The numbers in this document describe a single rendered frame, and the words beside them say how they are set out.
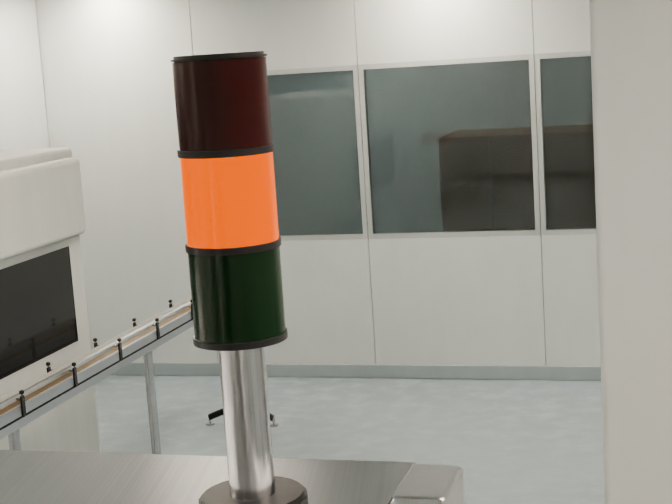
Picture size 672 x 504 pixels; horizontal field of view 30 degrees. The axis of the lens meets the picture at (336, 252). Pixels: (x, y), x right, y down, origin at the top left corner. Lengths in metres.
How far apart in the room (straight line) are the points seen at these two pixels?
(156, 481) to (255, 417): 0.12
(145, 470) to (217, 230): 0.21
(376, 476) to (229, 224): 0.19
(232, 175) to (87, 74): 8.97
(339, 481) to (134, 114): 8.75
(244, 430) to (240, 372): 0.03
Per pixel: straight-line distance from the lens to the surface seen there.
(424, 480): 0.74
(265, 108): 0.65
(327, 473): 0.76
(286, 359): 9.31
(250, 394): 0.67
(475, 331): 8.91
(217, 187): 0.64
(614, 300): 2.07
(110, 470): 0.80
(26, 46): 9.60
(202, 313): 0.66
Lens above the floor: 2.35
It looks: 9 degrees down
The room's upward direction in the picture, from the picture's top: 4 degrees counter-clockwise
